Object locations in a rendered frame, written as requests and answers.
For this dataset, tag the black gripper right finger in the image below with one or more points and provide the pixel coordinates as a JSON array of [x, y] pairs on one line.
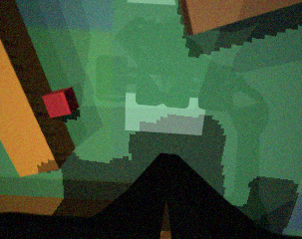
[[197, 211]]

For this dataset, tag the orange board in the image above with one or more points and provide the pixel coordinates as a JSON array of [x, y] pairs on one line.
[[34, 141], [57, 206]]

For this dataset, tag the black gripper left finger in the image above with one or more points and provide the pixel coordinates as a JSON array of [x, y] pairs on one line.
[[136, 214]]

